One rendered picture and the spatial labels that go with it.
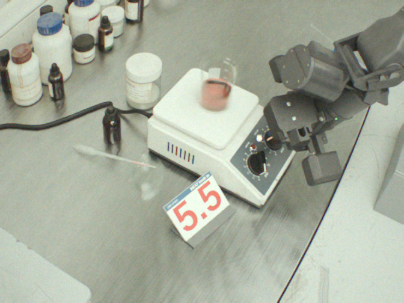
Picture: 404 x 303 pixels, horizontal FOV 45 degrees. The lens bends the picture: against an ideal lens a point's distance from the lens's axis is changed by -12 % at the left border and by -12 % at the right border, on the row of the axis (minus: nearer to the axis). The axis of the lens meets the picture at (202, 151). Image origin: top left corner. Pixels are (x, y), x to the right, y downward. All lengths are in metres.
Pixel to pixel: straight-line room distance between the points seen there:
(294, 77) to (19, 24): 0.57
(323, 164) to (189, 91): 0.24
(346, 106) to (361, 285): 0.27
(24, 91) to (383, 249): 0.65
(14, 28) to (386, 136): 0.72
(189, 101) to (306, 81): 0.24
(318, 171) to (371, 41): 0.20
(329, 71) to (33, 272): 0.47
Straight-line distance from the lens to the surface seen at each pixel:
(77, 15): 0.98
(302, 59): 0.62
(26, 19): 1.01
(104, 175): 0.82
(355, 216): 0.84
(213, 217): 0.78
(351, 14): 1.25
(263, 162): 0.77
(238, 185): 0.78
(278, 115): 0.67
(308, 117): 0.68
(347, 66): 0.64
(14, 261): 0.75
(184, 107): 0.79
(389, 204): 0.83
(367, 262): 0.80
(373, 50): 0.64
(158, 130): 0.79
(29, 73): 0.89
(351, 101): 0.66
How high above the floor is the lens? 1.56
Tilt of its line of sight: 50 degrees down
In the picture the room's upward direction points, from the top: 8 degrees clockwise
